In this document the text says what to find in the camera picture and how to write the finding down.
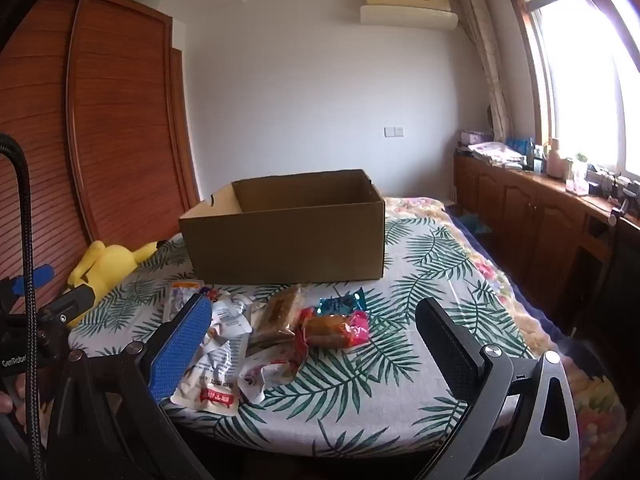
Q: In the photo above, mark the teal cloth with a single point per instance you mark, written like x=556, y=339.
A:
x=472, y=222

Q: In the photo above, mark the wooden slatted wardrobe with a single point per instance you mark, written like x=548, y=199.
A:
x=115, y=110

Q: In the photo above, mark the silver orange snack packet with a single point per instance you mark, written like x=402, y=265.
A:
x=179, y=296

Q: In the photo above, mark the blue candy wrapper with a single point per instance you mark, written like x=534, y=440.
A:
x=342, y=305

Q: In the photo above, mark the wall air conditioner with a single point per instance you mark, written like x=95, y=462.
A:
x=407, y=7

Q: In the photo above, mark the brown cardboard box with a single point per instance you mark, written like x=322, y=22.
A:
x=280, y=245

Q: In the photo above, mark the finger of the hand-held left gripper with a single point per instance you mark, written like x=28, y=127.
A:
x=70, y=305
x=36, y=278

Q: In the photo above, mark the long wooden cabinet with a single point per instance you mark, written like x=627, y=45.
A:
x=520, y=215

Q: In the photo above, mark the black devices on cabinet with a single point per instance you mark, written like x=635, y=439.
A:
x=607, y=182

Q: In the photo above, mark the white red label packet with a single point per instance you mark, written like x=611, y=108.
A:
x=215, y=375

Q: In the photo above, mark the folded patterned cloth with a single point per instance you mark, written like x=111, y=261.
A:
x=495, y=154

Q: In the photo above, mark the clear sesame candy packet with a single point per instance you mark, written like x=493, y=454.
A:
x=277, y=316

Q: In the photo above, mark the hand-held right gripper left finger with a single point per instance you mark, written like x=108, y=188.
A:
x=182, y=347

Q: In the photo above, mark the floral blanket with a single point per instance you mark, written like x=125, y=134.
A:
x=480, y=265

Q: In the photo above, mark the white and red snack packet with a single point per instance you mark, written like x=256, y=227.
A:
x=267, y=370

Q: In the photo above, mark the pink box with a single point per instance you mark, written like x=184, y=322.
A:
x=474, y=137

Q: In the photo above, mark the red cake packet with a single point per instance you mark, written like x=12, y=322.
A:
x=330, y=332

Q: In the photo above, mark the wooden framed window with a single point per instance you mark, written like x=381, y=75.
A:
x=575, y=75

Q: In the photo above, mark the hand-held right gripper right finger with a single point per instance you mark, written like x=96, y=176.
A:
x=450, y=352

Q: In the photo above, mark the yellow plush toy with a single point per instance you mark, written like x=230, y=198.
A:
x=107, y=265

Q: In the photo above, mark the clear plastic container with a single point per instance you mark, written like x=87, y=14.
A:
x=576, y=180

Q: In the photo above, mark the white wall switch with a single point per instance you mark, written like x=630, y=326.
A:
x=394, y=132

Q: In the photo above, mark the person's left hand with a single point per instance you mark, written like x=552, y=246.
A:
x=21, y=405

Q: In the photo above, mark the pink bottle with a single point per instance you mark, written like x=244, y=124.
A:
x=554, y=162

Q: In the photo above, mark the small round mirror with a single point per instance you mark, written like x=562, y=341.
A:
x=490, y=116

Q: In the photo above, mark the black chair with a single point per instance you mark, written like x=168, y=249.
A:
x=615, y=280

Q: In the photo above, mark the beige patterned curtain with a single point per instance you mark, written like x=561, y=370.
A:
x=487, y=60

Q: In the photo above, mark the leaf print cloth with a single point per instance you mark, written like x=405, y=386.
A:
x=400, y=320

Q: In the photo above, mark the blue packets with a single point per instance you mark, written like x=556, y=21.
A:
x=520, y=147

